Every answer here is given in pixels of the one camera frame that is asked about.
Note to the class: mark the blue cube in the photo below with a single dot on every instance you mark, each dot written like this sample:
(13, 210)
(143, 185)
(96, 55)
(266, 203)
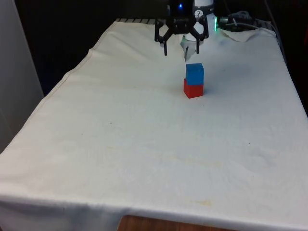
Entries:
(195, 73)

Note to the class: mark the pale grey cabinet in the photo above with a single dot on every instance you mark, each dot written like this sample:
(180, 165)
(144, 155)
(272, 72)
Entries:
(16, 72)

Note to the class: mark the red cube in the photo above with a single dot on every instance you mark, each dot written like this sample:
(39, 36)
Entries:
(193, 91)

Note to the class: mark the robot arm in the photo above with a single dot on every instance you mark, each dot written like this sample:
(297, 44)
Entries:
(210, 22)

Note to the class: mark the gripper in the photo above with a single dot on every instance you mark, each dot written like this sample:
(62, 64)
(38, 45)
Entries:
(181, 14)

